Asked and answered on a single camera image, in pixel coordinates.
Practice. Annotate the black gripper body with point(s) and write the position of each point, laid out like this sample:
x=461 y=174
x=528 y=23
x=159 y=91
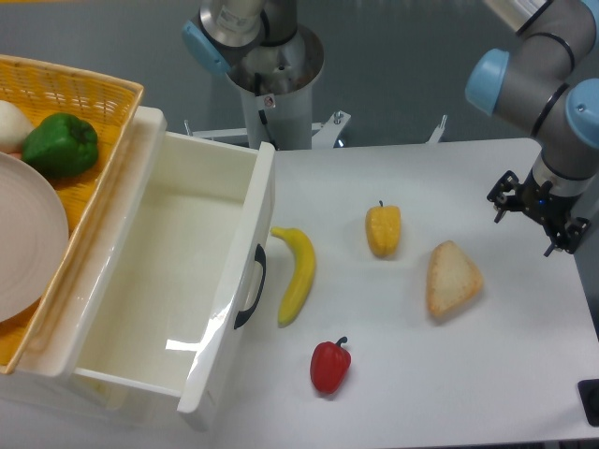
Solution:
x=538 y=203

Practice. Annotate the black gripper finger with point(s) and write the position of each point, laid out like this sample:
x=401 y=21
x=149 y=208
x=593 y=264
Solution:
x=565 y=237
x=503 y=195

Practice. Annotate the triangle bread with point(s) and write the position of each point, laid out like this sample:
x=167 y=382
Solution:
x=453 y=279

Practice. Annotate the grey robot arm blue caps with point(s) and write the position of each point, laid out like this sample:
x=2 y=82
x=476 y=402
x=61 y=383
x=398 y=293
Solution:
x=527 y=88

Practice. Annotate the yellow bell pepper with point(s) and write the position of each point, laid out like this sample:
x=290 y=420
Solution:
x=383 y=227

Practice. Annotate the black object at table edge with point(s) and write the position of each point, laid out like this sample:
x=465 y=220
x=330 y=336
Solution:
x=589 y=394

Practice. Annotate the yellow banana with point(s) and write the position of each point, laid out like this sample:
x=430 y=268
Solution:
x=301 y=282

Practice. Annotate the red bell pepper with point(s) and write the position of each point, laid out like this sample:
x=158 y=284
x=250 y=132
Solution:
x=330 y=363

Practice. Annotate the white drawer cabinet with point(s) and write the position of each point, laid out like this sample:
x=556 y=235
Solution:
x=45 y=373

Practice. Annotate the white plastic drawer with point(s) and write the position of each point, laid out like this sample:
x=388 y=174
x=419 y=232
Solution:
x=188 y=278

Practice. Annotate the yellow woven basket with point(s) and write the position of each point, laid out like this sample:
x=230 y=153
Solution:
x=40 y=89

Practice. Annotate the green bell pepper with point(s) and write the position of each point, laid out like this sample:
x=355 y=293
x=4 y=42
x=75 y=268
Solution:
x=62 y=146

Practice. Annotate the pink plate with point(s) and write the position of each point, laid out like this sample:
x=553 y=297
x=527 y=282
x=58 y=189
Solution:
x=34 y=235

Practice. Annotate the white onion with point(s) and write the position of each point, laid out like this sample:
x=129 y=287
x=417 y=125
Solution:
x=15 y=128

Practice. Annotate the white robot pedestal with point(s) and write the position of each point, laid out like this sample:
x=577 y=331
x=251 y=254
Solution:
x=276 y=90

